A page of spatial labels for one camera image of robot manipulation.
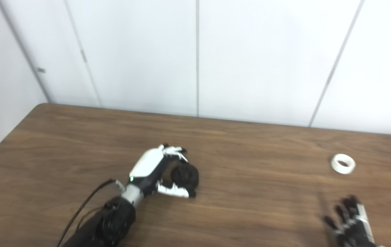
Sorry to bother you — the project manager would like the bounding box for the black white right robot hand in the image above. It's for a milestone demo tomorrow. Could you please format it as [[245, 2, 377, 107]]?
[[323, 195, 378, 247]]

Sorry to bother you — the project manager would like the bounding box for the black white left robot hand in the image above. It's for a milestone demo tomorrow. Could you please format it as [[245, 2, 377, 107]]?
[[122, 143, 197, 208]]

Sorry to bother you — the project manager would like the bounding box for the round black gear part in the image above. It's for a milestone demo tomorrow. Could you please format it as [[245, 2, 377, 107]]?
[[170, 163, 199, 192]]

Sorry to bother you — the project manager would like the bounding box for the white plastic ring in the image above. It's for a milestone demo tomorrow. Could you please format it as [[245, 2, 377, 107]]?
[[331, 154, 356, 175]]

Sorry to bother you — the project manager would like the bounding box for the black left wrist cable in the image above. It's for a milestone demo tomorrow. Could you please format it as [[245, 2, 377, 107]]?
[[55, 178, 127, 247]]

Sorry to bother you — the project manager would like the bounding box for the grey wall corner trim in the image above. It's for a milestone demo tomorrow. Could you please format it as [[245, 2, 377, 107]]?
[[0, 0, 52, 103]]

